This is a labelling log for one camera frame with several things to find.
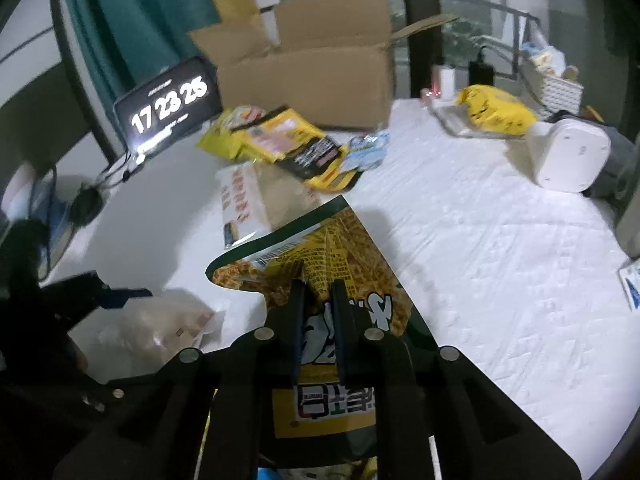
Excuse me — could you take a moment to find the green yellow noodle snack bag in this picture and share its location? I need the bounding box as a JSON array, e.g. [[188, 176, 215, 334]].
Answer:
[[206, 197, 438, 479]]

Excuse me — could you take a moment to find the clear bag of biscuits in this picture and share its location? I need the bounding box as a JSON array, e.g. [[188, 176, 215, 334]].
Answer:
[[99, 289, 224, 370]]

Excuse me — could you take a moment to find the white red text snack pack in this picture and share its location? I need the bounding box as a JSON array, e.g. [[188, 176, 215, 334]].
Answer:
[[216, 162, 271, 249]]

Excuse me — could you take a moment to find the yellow black snack bag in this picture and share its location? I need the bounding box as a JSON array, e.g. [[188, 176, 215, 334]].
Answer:
[[231, 106, 362, 193]]

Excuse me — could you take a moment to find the small blue snack packet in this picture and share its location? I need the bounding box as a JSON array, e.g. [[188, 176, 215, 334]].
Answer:
[[341, 131, 390, 171]]

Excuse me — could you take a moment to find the yellow chips bag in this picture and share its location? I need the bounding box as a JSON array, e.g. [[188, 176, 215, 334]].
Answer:
[[196, 105, 266, 160]]

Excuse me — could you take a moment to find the blue cartoon snack bag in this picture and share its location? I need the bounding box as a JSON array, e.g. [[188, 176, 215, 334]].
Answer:
[[256, 457, 378, 480]]

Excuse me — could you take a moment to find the black round puck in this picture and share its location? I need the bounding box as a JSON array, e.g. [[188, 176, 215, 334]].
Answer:
[[68, 188, 104, 226]]

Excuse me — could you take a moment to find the blue white bowl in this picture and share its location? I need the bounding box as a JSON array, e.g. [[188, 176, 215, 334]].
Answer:
[[1, 162, 75, 282]]

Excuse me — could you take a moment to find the tablet showing clock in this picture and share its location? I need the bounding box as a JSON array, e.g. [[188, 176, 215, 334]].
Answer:
[[114, 56, 221, 156]]

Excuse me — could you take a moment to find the white blue cream tube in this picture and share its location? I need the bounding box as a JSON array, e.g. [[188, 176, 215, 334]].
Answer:
[[618, 259, 640, 312]]

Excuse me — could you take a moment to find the brown cardboard box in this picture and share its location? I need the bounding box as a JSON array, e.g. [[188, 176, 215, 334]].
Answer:
[[189, 0, 454, 130]]

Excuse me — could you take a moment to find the steel thermos bottle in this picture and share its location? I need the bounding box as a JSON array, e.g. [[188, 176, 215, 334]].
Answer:
[[615, 186, 640, 259]]

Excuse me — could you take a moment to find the white charger block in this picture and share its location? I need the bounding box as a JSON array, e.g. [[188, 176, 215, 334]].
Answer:
[[432, 65, 456, 101]]

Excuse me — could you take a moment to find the black power adapter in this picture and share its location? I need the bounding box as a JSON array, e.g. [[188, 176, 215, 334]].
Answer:
[[469, 46, 495, 86]]

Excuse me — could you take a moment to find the grey cloth pouch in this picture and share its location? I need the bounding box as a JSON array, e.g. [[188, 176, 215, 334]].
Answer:
[[582, 122, 639, 202]]

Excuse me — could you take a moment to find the white woven basket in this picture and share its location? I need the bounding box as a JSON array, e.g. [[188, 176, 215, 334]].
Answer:
[[518, 60, 584, 120]]

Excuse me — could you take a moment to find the teal left curtain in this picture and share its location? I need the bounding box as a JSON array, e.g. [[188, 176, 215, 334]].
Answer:
[[65, 0, 220, 114]]

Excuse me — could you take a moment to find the black tablet cable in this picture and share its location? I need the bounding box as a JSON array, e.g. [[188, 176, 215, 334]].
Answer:
[[94, 152, 147, 189]]

